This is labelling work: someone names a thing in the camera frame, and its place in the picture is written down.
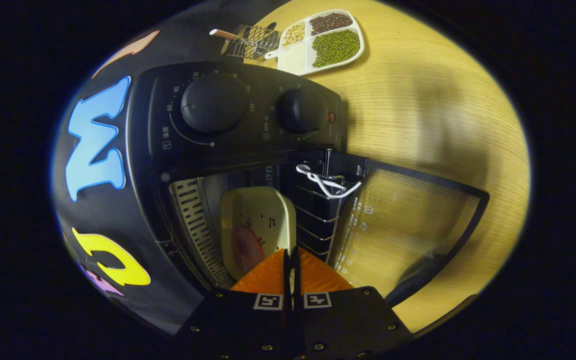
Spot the green mung beans pile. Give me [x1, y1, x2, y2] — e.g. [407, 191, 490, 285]
[311, 29, 361, 69]

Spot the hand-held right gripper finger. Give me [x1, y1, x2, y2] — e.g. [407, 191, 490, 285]
[175, 247, 294, 360]
[293, 246, 414, 360]

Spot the yellow soybeans pile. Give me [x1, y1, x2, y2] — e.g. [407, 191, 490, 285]
[281, 21, 306, 49]

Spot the black electric oven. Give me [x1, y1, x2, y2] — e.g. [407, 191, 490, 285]
[125, 61, 490, 308]

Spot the oven wire rack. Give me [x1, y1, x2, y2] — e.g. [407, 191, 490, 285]
[288, 172, 347, 263]

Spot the wire mesh holder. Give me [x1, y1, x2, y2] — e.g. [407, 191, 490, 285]
[220, 24, 280, 61]

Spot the white cord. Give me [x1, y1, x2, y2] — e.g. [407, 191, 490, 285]
[295, 164, 364, 200]

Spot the cream square plate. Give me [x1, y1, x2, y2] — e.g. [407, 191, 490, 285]
[219, 186, 297, 281]

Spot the dark red beans pile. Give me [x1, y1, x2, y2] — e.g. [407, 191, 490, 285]
[309, 12, 354, 36]

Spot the pink food slice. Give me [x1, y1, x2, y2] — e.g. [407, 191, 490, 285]
[231, 225, 266, 278]

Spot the wooden handled utensil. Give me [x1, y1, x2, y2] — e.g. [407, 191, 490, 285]
[209, 28, 259, 50]

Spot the white divided dish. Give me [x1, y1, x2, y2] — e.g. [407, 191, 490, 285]
[264, 9, 366, 77]

